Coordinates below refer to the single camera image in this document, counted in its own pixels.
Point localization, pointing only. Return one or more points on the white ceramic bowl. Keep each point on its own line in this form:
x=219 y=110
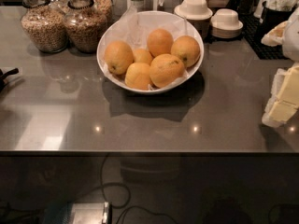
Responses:
x=149 y=89

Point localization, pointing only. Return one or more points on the right stack of white bowls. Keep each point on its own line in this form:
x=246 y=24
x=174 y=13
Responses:
x=226 y=24

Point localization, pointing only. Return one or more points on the left glass cereal jar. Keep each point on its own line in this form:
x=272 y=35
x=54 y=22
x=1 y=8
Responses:
x=44 y=26

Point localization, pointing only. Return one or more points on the silver metal box below table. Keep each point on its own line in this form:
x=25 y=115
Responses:
x=80 y=213

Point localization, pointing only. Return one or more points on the large front right orange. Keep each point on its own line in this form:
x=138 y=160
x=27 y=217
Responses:
x=165 y=69

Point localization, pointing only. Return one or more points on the rear glass cereal jar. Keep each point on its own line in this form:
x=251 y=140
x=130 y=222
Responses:
x=104 y=7

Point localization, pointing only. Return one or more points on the black handle at left edge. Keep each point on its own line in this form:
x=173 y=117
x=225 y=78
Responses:
x=3 y=76

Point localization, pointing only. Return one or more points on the glass cereal jar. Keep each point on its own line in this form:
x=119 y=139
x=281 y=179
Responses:
x=44 y=26
x=84 y=24
x=104 y=7

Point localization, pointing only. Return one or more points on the small middle orange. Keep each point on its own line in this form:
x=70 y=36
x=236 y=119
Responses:
x=142 y=56

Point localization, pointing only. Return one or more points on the middle glass cereal jar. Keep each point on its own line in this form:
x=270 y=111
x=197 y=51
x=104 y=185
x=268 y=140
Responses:
x=84 y=24

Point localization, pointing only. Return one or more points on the black rubber mat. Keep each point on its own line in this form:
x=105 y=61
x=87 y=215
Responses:
x=250 y=33

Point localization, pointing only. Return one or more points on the stack of white bowls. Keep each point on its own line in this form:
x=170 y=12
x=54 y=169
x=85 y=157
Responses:
x=226 y=24
x=197 y=13

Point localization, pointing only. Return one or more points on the left stack of white bowls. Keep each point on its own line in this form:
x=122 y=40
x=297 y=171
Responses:
x=197 y=13

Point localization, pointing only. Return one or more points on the dark container with napkins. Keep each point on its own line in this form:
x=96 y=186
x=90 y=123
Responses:
x=274 y=12

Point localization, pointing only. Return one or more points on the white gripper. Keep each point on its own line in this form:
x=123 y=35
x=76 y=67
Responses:
x=291 y=40

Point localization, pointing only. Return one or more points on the white paper bowl liner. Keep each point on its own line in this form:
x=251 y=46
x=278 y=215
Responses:
x=137 y=28

